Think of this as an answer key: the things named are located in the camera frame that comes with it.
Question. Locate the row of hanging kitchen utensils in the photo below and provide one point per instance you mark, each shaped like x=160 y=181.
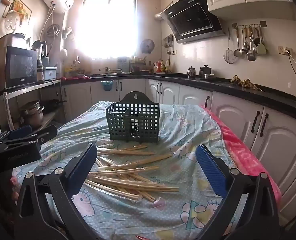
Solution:
x=250 y=45

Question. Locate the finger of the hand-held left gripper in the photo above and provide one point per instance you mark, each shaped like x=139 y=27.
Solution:
x=48 y=132
x=19 y=132

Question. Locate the blue hanging basket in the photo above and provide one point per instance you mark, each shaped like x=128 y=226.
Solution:
x=107 y=85

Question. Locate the green plastic utensil basket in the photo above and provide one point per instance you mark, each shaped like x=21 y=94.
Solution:
x=148 y=120

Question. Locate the ginger roots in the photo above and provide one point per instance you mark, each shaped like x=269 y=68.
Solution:
x=245 y=83

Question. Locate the black kitchen countertop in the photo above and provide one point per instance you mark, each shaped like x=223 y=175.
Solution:
x=275 y=96

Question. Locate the white lower kitchen cabinets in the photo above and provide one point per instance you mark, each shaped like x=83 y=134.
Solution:
x=280 y=140

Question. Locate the black range hood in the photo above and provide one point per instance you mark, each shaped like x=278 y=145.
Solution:
x=192 y=17

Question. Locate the steel bowl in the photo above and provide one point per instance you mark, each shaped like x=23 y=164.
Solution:
x=209 y=77

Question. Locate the small hanging utensil rack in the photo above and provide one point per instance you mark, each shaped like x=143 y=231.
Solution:
x=168 y=43

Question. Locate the red bottle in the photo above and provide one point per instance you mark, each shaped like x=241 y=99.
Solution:
x=159 y=66

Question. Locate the black frying pan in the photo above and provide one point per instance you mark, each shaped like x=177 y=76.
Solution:
x=51 y=105

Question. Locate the pink blanket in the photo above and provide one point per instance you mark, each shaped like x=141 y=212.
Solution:
x=240 y=152

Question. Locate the black microwave oven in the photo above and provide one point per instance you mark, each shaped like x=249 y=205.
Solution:
x=20 y=67

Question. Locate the steel kettle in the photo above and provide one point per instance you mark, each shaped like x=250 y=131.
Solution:
x=191 y=72

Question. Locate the wall socket with plug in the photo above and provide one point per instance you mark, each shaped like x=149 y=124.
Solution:
x=285 y=50

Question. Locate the kitchen window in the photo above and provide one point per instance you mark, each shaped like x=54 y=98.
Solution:
x=108 y=25

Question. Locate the black pot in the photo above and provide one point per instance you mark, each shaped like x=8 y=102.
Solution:
x=204 y=71

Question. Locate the stack of steel pots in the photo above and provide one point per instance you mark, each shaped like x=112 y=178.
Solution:
x=32 y=113

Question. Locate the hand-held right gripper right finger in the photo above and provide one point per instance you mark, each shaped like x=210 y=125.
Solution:
x=210 y=170

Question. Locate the blender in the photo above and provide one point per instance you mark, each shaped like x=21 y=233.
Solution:
x=41 y=62

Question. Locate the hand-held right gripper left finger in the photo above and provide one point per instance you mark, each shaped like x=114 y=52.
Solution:
x=81 y=170

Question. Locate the blue plastic box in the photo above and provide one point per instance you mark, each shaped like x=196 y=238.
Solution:
x=50 y=74

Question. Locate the small wall fan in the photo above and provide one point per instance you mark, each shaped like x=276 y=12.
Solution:
x=147 y=46

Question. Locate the kitchen shelf rack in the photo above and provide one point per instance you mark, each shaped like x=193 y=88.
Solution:
x=25 y=88

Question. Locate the grey appliance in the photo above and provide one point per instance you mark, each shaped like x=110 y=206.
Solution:
x=14 y=39

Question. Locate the pile of wooden chopsticks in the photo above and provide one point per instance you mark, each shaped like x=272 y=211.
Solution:
x=128 y=185

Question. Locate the wooden rolling pin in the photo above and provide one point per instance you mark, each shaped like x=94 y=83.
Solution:
x=6 y=1

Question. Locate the dish rack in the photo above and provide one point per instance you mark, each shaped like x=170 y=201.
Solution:
x=124 y=65

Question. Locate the fruit wall picture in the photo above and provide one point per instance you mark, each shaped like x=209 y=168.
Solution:
x=22 y=5

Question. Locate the cartoon printed tablecloth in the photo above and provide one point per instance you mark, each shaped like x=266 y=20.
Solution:
x=177 y=130

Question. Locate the person's left hand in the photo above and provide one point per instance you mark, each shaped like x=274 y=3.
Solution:
x=14 y=182

